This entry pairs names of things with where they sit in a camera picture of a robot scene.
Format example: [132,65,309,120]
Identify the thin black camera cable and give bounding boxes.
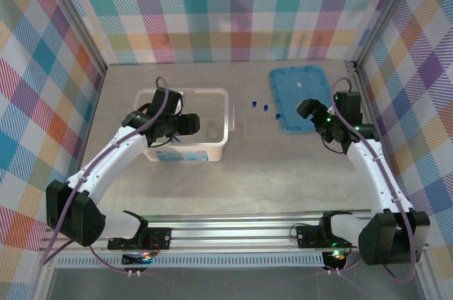
[319,129,347,155]

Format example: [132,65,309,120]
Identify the round controller with green LED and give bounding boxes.
[321,248,350,270]

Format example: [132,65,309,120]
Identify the controller board with LEDs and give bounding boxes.
[121,249,156,268]

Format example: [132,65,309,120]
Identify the aluminium side rail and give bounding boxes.
[343,60,392,173]

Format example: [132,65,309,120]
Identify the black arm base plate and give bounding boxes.
[295,225,362,250]
[107,227,173,252]

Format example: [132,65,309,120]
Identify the clear plastic storage box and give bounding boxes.
[133,87,236,163]

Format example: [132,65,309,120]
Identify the aluminium frame post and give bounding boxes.
[352,0,424,73]
[35,0,109,83]

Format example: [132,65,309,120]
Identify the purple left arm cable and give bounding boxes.
[38,76,171,276]

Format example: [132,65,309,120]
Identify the round clear glass flask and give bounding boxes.
[200,119,224,140]

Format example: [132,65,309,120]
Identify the colourful plaid cloth backdrop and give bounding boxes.
[45,0,415,66]
[360,0,453,276]
[0,0,107,255]

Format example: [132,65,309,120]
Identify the perforated grey cable duct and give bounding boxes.
[55,255,326,270]

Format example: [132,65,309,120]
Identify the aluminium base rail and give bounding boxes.
[38,207,431,255]

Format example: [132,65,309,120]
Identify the aluminium frame leg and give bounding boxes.
[31,253,57,300]
[412,247,438,300]

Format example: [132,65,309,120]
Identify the blue plastic box lid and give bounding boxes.
[269,64,343,134]

